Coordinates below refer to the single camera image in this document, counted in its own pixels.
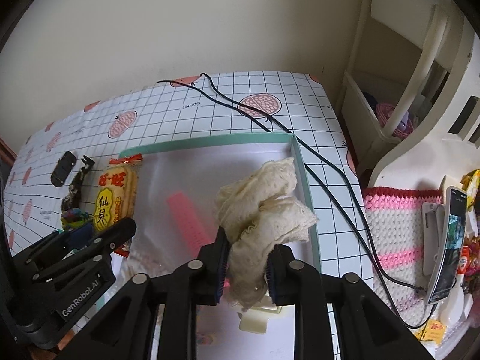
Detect colourful bead toy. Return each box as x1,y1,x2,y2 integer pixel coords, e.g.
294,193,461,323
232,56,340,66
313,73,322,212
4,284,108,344
61,208,92,232

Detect black gold action figure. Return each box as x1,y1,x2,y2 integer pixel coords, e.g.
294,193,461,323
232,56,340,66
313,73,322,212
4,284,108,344
61,155,95,212

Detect rice cracker snack packet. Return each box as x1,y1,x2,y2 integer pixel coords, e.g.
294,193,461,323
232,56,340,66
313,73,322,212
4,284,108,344
93,153,143,234

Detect small black toy car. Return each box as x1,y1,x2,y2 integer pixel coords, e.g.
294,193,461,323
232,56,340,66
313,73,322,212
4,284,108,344
50,150,77,188

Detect pink hair roller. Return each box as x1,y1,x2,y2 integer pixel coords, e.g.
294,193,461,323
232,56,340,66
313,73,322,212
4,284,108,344
167,192,211,257

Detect cream plastic hook clip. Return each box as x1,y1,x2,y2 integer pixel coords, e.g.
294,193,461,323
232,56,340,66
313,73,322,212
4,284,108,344
234,294,285,335

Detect cream lace cloth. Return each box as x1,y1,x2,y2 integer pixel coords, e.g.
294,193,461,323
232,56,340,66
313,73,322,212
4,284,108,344
215,157,318,310

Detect pastel rainbow scrunchie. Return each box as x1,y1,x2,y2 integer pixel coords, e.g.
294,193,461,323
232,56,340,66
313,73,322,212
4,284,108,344
195,332,216,346

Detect grid pomegranate tablecloth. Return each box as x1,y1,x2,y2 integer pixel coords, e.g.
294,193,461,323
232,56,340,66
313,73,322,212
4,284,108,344
5,72,373,281

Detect white tray with teal rim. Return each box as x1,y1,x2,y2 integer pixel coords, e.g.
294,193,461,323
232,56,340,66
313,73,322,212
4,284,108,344
117,133,317,359

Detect smartphone on stand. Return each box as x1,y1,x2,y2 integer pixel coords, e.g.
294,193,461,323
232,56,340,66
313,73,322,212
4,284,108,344
426,186,467,305

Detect pink white crochet mat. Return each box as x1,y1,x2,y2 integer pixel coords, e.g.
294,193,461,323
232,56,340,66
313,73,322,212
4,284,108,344
364,187,467,347

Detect grey phone stand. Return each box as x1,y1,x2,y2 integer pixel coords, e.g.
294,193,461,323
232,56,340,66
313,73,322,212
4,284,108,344
421,202,445,275

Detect yellow snack packet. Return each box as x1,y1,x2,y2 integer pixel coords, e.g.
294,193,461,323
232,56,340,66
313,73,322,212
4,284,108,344
460,169,480,210

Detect pink basket on shelf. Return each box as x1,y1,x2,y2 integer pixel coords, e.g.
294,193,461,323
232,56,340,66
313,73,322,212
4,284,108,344
376,101,416,137

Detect cream wooden shelf unit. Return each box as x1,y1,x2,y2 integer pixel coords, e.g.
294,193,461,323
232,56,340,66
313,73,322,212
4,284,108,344
335,0,479,189

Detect black cable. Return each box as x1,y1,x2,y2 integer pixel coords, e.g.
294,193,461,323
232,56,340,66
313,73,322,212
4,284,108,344
155,72,438,330
304,162,427,295

